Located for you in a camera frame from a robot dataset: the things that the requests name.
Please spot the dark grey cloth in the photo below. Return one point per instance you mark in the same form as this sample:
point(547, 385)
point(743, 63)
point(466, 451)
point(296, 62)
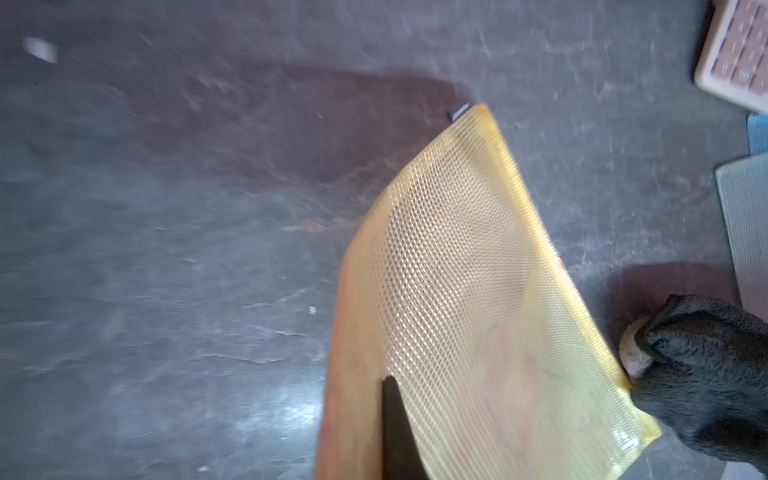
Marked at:
point(708, 377)

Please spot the blue mesh document bag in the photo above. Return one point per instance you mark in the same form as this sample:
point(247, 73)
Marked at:
point(757, 134)

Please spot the pink calculator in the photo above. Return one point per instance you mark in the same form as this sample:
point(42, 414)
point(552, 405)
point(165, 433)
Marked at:
point(733, 60)

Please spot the yellow mesh document bag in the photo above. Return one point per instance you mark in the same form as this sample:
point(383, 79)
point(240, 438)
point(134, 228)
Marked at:
point(452, 286)

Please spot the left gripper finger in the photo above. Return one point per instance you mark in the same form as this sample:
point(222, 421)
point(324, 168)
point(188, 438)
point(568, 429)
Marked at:
point(400, 456)

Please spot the green mesh document bag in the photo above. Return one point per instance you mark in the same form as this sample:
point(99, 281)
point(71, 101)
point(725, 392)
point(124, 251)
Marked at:
point(742, 188)

